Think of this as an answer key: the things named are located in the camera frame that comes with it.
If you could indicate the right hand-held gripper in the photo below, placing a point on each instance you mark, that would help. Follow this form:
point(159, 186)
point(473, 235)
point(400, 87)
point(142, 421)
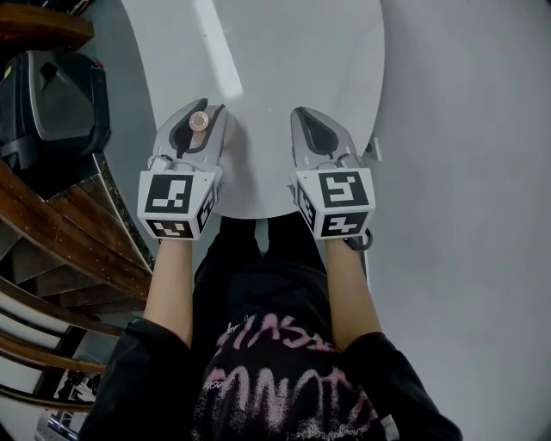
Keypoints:
point(344, 194)

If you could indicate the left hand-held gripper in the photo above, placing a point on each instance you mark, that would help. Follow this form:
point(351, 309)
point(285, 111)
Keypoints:
point(168, 194)

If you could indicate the small tan round object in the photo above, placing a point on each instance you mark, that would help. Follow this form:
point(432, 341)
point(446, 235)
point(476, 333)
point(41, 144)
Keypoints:
point(199, 121)

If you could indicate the person's left forearm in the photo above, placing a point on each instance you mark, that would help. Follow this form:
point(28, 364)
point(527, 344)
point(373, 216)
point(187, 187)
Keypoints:
point(172, 284)

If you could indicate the person's right forearm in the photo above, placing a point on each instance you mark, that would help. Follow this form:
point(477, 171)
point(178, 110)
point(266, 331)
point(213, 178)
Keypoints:
point(351, 293)

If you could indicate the white kidney-shaped table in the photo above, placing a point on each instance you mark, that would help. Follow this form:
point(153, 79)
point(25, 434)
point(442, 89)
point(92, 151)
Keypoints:
point(280, 56)

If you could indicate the person's black trousers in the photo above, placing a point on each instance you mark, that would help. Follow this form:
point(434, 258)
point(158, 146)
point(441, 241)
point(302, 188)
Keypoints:
point(284, 241)

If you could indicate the black plastic case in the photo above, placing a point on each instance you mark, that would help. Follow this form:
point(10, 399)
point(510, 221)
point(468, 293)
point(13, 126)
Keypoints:
point(56, 103)

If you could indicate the wooden stair railing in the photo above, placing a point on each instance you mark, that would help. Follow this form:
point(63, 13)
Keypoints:
point(51, 224)

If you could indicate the dark stair steps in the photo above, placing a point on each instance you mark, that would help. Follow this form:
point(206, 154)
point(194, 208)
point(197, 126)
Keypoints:
point(86, 275)

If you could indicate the person's black printed shirt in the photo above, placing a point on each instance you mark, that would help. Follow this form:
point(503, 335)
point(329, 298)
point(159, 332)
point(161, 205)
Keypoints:
point(280, 366)

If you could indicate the white table bracket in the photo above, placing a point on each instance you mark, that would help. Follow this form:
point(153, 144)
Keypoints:
point(375, 148)

